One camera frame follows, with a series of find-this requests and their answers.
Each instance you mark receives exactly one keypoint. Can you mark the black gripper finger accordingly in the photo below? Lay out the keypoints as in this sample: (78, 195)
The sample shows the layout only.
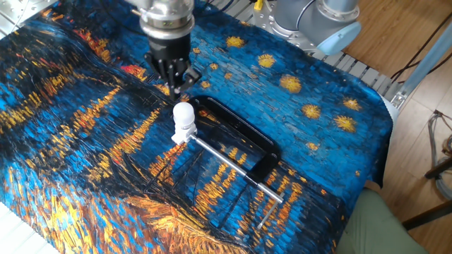
(191, 77)
(166, 75)

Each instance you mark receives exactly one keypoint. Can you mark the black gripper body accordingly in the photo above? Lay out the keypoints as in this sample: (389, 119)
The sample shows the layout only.
(169, 49)

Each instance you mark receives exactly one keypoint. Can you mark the black C-clamp silver screw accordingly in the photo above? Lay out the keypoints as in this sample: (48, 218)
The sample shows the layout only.
(243, 131)

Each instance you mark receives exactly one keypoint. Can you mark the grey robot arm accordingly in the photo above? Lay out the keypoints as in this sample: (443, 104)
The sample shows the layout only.
(303, 21)

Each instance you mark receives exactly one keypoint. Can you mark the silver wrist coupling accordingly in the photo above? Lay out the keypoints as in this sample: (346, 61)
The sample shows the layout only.
(166, 21)

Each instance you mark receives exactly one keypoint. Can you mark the blue orange painted tablecloth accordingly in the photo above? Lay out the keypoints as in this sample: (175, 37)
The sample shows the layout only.
(106, 141)

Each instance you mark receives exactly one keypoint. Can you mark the yellow clip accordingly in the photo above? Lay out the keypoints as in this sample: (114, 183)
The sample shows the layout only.
(258, 4)

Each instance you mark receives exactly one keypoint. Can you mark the green trousers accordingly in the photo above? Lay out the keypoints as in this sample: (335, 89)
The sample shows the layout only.
(374, 229)

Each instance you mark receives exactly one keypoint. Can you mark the dark furniture leg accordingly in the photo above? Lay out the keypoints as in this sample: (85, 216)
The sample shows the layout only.
(438, 169)
(427, 215)

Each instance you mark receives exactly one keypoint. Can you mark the aluminium frame post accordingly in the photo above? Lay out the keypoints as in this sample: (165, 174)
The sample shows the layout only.
(423, 67)

